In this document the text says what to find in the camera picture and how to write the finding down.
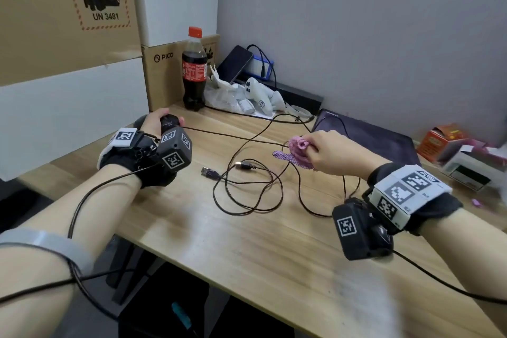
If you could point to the person's right hand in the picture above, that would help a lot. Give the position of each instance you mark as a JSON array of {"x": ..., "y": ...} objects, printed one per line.
[{"x": 340, "y": 153}]

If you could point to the person's left hand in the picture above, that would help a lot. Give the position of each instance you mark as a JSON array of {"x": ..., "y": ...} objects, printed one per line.
[{"x": 152, "y": 122}]

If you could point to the person's right fingers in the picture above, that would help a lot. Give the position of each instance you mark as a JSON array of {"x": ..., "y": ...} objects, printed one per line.
[{"x": 315, "y": 147}]

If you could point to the person's left fingers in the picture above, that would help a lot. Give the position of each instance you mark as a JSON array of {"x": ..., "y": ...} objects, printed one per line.
[{"x": 154, "y": 116}]

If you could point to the black computer mouse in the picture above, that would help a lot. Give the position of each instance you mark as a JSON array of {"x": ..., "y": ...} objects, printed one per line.
[{"x": 169, "y": 122}]

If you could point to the pink mesh cloth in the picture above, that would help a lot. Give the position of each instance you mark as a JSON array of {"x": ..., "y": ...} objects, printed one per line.
[{"x": 297, "y": 149}]

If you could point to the person's left forearm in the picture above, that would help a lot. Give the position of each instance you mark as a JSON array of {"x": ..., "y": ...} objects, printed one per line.
[{"x": 59, "y": 223}]

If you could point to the person's right forearm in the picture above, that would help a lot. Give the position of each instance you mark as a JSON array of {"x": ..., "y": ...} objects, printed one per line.
[{"x": 471, "y": 246}]

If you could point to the white left wrist marker block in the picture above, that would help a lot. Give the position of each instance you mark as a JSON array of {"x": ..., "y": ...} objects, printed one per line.
[{"x": 123, "y": 137}]

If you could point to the white wrist marker block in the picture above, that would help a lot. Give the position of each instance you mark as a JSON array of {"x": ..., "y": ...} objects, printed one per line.
[
  {"x": 408, "y": 191},
  {"x": 123, "y": 137}
]

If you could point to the small brown cardboard box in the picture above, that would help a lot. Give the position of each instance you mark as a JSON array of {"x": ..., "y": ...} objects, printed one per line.
[{"x": 164, "y": 76}]

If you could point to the long black box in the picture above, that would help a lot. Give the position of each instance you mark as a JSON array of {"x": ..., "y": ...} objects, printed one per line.
[{"x": 301, "y": 98}]

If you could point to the dark mouse pad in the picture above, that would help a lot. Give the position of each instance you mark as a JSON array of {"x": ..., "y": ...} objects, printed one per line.
[{"x": 372, "y": 137}]

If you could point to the cola bottle with red cap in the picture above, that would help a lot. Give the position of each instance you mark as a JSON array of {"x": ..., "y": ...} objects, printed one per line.
[{"x": 194, "y": 72}]

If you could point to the white handheld controller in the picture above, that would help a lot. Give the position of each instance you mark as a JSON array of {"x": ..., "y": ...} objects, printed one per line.
[
  {"x": 258, "y": 96},
  {"x": 278, "y": 99}
]

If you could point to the white plastic bag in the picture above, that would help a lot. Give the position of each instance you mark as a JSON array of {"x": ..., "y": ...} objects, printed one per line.
[{"x": 224, "y": 98}]

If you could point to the large white box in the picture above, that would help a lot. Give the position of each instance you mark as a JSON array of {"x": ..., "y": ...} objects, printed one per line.
[{"x": 71, "y": 116}]

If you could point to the black smartphone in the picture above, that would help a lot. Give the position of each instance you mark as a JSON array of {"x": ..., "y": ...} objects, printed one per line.
[{"x": 234, "y": 64}]

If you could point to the blue charger stand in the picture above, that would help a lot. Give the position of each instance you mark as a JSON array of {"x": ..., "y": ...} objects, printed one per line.
[{"x": 261, "y": 68}]

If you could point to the white right wrist marker block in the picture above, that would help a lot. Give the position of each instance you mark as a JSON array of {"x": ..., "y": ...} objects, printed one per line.
[{"x": 408, "y": 191}]

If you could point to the orange carton box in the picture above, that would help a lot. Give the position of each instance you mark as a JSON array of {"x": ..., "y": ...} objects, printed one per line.
[{"x": 439, "y": 143}]

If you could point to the large brown cardboard box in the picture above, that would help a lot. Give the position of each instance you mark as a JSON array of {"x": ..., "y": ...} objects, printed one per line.
[{"x": 47, "y": 13}]

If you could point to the white and pink carton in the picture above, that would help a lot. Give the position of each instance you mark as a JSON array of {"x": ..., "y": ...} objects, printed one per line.
[{"x": 475, "y": 167}]

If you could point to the small pink scrap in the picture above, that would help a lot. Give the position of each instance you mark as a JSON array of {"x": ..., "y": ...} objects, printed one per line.
[{"x": 476, "y": 203}]

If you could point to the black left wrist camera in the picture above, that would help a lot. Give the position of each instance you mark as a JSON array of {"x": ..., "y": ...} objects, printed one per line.
[{"x": 174, "y": 151}]

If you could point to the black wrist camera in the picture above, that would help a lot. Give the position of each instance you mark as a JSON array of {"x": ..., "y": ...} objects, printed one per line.
[
  {"x": 174, "y": 151},
  {"x": 358, "y": 230}
]

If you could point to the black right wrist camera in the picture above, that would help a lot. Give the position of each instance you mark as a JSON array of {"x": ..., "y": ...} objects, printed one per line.
[{"x": 358, "y": 230}]

